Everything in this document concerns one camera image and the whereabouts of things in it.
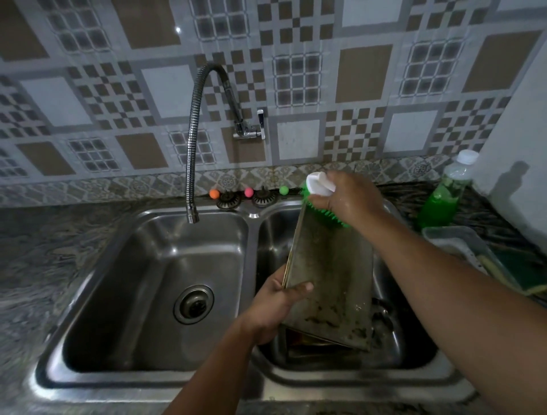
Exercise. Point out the metal baking tray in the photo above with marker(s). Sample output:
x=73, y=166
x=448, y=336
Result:
x=331, y=273

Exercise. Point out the green and yellow sponge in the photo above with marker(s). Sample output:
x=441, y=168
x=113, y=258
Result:
x=519, y=269

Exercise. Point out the flexible chrome faucet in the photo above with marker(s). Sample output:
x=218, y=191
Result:
x=201, y=141

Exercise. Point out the green dish soap bottle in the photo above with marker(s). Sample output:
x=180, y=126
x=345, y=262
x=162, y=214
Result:
x=444, y=194

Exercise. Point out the dirty dishes in sink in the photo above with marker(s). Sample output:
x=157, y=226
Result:
x=342, y=337

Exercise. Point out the green and white dish brush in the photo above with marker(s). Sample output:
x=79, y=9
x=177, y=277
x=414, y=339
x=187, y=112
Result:
x=320, y=190

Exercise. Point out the person's left thumb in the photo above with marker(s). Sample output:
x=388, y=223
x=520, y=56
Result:
x=300, y=288

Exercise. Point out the person's left hand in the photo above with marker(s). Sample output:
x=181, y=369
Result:
x=269, y=308

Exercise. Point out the sink plug with orange knob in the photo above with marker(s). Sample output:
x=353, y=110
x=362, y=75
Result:
x=225, y=199

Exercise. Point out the person's right hand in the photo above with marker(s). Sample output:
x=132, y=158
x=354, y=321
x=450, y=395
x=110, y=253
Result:
x=350, y=194

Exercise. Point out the person's right forearm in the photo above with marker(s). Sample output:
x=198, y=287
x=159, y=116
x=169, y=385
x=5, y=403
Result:
x=453, y=308

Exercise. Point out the metal sink drain strainer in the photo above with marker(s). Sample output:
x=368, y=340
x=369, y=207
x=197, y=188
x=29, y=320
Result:
x=193, y=304

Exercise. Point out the stainless steel double sink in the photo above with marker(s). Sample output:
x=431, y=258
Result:
x=239, y=295

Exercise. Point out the sink plug with pink knob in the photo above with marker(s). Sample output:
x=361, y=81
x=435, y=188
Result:
x=261, y=196

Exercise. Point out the clear plastic container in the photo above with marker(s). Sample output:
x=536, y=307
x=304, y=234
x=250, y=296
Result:
x=459, y=246

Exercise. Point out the person's left forearm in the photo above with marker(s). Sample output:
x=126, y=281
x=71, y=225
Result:
x=213, y=376

